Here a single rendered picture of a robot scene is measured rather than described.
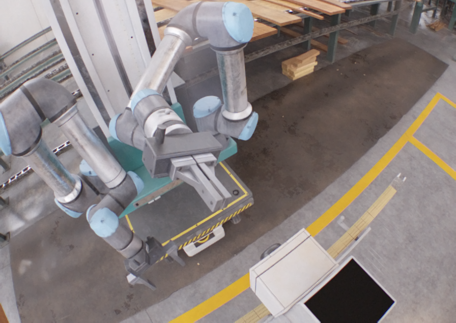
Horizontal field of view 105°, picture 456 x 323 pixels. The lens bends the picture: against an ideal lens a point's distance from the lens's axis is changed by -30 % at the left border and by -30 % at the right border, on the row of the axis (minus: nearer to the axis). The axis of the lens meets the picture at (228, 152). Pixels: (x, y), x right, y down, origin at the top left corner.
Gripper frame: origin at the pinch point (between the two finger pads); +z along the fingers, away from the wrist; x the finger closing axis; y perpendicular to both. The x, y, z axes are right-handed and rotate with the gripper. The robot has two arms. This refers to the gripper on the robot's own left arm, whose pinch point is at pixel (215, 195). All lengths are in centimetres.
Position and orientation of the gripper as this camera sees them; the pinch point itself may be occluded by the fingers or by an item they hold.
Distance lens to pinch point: 37.7
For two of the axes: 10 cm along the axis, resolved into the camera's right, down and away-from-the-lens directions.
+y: 2.9, -8.0, -5.3
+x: 7.7, -1.2, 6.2
